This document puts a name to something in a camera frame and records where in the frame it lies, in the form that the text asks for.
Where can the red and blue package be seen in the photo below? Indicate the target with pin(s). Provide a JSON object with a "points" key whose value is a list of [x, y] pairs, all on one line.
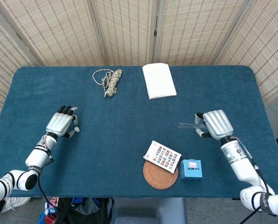
{"points": [[48, 215]]}

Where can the teal blue tablecloth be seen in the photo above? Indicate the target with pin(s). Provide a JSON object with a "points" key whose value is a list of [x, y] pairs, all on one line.
{"points": [[120, 130]]}

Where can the clear glass test tube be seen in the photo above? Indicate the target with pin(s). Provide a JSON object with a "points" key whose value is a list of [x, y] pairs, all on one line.
{"points": [[188, 125]]}

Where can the grey chair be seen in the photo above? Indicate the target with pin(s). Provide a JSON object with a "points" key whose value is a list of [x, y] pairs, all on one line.
{"points": [[150, 210]]}

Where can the white sneaker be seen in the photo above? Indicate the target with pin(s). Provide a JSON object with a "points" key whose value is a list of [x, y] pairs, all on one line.
{"points": [[15, 203]]}

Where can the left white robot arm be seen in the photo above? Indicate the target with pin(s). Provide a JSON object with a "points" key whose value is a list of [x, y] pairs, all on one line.
{"points": [[36, 156]]}

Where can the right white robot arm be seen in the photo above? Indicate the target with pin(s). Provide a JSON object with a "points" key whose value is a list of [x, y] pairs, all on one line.
{"points": [[241, 165]]}

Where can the metal screen hinge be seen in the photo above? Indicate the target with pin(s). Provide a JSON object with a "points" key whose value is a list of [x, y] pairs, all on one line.
{"points": [[155, 32]]}

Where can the white spiral notebook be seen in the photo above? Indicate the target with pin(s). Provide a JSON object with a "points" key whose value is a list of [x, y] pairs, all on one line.
{"points": [[158, 80]]}

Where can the round woven rattan coaster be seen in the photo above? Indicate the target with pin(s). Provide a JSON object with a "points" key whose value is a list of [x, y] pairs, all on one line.
{"points": [[158, 178]]}

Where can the small white stopper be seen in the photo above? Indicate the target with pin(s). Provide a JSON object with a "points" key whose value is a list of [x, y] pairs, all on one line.
{"points": [[77, 129]]}

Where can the woven bamboo folding screen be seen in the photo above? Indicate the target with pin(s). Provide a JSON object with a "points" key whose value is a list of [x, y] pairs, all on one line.
{"points": [[125, 30]]}

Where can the light blue speaker box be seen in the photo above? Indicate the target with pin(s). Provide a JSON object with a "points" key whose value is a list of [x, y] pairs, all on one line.
{"points": [[191, 169]]}

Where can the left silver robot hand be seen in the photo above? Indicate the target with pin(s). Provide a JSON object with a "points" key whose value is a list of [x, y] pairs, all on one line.
{"points": [[58, 122]]}

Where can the book with photo grid cover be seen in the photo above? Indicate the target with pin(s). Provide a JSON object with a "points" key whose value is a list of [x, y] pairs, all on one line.
{"points": [[163, 156]]}

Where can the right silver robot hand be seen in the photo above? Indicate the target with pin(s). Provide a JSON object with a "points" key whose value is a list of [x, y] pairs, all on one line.
{"points": [[218, 123]]}

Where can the black backpack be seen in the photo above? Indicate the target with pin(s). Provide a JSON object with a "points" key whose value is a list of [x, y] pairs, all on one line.
{"points": [[83, 210]]}

